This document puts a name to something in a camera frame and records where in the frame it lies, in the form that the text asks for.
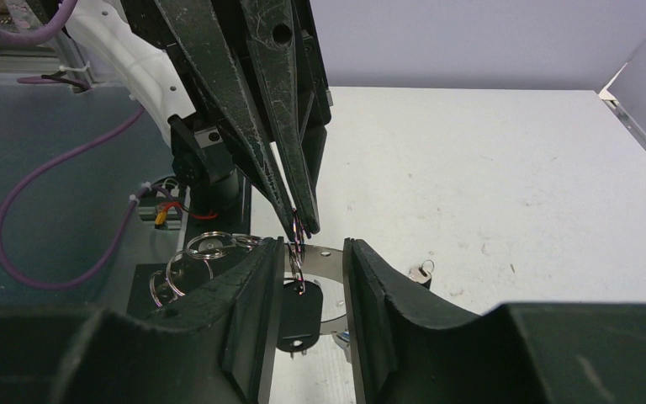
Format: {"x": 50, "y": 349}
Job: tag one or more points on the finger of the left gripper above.
{"x": 271, "y": 28}
{"x": 211, "y": 40}

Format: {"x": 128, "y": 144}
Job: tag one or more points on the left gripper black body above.
{"x": 314, "y": 110}

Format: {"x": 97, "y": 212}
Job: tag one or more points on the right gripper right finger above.
{"x": 411, "y": 346}

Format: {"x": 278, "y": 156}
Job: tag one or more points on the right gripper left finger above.
{"x": 80, "y": 354}

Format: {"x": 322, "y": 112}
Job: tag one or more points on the key with black tag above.
{"x": 299, "y": 327}
{"x": 422, "y": 273}

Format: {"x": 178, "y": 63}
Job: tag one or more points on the large perforated metal keyring disc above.
{"x": 245, "y": 304}

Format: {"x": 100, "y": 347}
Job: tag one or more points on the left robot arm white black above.
{"x": 145, "y": 70}

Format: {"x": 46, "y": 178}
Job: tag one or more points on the aluminium rail right edge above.
{"x": 635, "y": 128}

